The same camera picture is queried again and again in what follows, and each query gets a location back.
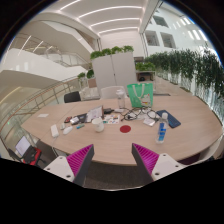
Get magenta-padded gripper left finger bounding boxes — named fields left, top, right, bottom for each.
left=43, top=143, right=95, bottom=187

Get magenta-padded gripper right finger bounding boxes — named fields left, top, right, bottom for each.
left=131, top=142, right=186, bottom=183

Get clear blue-labelled water bottle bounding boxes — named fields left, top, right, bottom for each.
left=155, top=112, right=170, bottom=145

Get red chair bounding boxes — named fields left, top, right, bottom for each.
left=21, top=146, right=43, bottom=167

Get white power strip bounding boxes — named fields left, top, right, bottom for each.
left=50, top=124, right=60, bottom=138

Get white computer mouse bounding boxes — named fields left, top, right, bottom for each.
left=62, top=125, right=74, bottom=136

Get open laptop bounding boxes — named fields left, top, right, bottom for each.
left=14, top=135, right=33, bottom=158

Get white paper packet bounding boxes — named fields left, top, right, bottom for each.
left=143, top=117, right=157, bottom=128

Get black notebook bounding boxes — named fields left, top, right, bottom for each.
left=75, top=113, right=88, bottom=124

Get flat round red coaster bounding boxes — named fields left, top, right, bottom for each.
left=119, top=124, right=132, bottom=134

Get white mug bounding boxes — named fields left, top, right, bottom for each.
left=91, top=117, right=106, bottom=133

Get colourful sticker sheet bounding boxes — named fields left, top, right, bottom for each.
left=103, top=114, right=122, bottom=125

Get black chair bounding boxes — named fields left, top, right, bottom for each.
left=63, top=90, right=82, bottom=104

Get green tote bag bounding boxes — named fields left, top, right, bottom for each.
left=126, top=82, right=155, bottom=109

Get clear unlabelled plastic bottle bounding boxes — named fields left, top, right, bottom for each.
left=115, top=89, right=127, bottom=110

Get white chair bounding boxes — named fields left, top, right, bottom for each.
left=99, top=85, right=128, bottom=100

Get potted green plants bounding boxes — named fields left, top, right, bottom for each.
left=77, top=69, right=98, bottom=89

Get low shelf with plants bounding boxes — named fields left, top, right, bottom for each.
left=134, top=61, right=157, bottom=83

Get row of green plants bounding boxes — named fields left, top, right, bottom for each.
left=145, top=48, right=224, bottom=101

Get white cabinet with plants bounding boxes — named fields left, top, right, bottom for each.
left=89, top=45, right=138, bottom=91

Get black cable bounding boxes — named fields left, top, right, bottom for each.
left=120, top=106, right=160, bottom=122

